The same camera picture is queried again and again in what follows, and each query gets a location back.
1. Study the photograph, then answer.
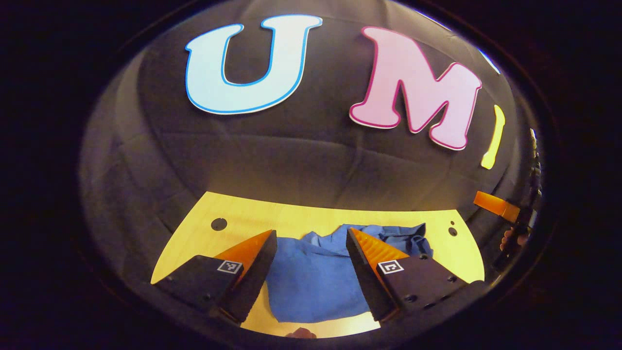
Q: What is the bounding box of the black backdrop cloth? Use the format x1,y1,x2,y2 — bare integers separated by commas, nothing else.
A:
80,0,542,287

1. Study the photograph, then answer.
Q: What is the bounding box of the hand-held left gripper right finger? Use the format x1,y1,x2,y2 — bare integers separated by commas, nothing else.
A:
346,227,486,323

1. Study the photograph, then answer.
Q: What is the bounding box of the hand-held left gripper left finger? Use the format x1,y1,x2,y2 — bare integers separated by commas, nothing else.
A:
153,230,278,325

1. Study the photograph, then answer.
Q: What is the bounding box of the blue button shirt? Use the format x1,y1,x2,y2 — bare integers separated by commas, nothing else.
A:
265,223,434,324

